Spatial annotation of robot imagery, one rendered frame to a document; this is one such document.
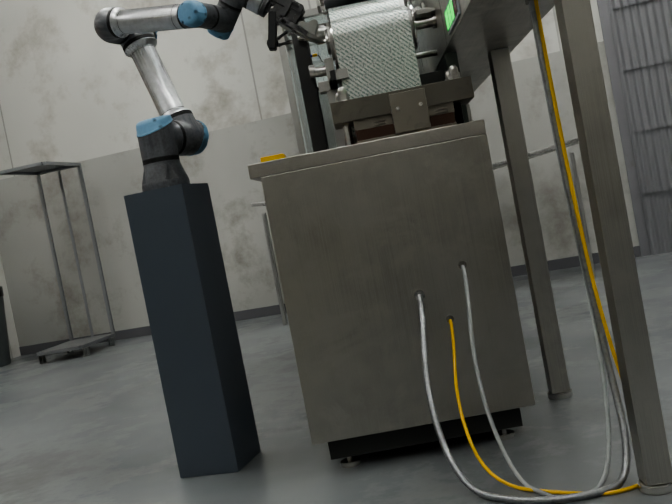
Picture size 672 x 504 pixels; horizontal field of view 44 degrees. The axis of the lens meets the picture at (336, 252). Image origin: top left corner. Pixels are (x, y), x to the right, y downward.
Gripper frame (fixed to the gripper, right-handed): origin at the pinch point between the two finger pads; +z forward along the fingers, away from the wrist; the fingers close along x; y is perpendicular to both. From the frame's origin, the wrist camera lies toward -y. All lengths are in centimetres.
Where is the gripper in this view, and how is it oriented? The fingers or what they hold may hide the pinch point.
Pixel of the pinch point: (317, 42)
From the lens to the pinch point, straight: 264.1
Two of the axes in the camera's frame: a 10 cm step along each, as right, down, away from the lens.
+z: 8.7, 4.9, 0.0
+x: 0.3, -0.5, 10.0
